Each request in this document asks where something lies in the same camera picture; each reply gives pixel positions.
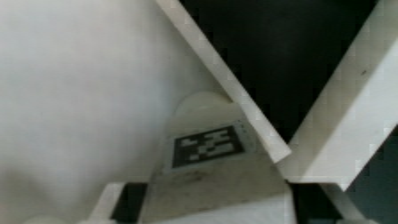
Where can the white square table top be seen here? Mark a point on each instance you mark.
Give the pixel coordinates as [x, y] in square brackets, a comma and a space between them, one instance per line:
[97, 70]

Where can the white U-shaped obstacle fence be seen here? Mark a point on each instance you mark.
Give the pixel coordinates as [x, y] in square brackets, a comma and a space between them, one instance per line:
[353, 113]

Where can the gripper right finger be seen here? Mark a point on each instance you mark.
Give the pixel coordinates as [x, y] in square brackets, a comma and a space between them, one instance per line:
[352, 216]

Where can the white table leg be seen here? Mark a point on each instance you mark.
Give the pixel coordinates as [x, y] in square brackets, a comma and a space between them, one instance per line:
[215, 185]

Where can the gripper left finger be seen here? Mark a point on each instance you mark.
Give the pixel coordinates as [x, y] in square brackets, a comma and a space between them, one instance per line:
[99, 216]

